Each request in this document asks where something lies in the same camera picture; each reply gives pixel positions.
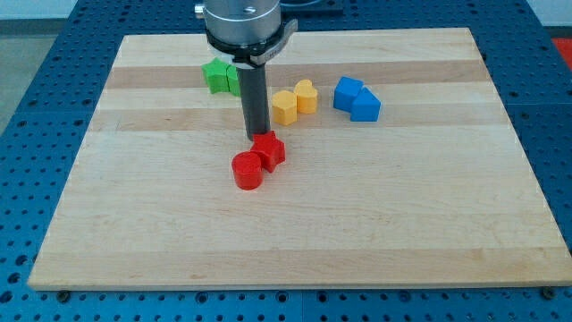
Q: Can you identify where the yellow hexagon block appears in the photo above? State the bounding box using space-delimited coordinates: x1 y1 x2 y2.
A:
272 90 298 125

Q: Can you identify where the yellow heart block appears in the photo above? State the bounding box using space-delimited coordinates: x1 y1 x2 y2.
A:
294 80 318 114

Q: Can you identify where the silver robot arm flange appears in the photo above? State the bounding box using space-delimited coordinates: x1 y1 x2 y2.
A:
194 0 298 69

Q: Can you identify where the blue cube block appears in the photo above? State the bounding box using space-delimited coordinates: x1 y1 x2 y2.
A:
332 76 364 112

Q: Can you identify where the green cube block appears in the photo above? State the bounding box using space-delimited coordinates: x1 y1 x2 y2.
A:
226 65 240 97

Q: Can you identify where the red star block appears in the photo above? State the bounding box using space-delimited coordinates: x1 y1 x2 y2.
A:
250 131 286 173

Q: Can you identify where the red cylinder block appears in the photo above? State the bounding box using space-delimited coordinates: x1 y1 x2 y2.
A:
231 151 263 191

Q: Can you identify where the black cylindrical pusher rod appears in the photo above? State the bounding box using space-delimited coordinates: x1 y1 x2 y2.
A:
237 65 271 141

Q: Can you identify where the blue pentagon block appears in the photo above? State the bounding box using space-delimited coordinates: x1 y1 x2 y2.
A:
350 87 382 122

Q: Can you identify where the green star block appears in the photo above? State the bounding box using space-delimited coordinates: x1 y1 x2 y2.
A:
201 58 230 94

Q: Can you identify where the wooden board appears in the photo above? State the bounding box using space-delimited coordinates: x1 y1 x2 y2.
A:
28 28 571 291

